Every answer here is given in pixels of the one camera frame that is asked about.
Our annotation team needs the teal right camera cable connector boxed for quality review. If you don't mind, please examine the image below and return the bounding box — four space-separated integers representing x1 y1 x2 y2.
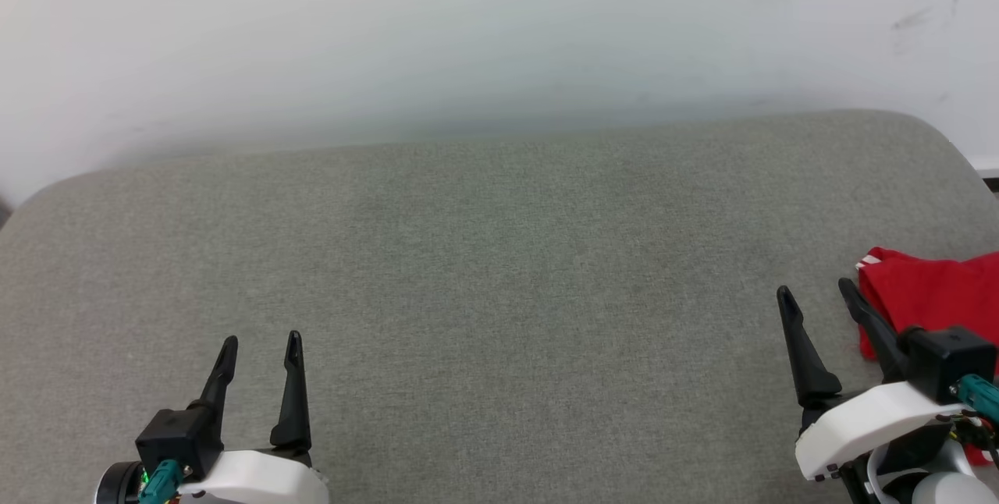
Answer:
954 374 999 421

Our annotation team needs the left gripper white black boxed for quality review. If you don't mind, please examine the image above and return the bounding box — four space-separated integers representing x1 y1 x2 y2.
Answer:
176 331 330 504

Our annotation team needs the teal left camera cable connector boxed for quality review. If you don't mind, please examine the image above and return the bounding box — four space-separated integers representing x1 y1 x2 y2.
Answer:
139 460 187 504

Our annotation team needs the grey fabric sofa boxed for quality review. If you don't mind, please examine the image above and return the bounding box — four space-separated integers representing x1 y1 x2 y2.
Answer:
0 108 999 504

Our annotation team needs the red white-trimmed jersey shirt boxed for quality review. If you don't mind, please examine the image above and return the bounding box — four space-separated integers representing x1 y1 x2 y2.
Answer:
855 247 999 467

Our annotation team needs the teal camera cable connector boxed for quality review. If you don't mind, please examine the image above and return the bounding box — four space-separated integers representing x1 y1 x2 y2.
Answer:
954 374 999 421
139 460 187 504

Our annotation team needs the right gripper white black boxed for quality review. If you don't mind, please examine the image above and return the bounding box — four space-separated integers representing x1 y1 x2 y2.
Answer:
776 277 965 483

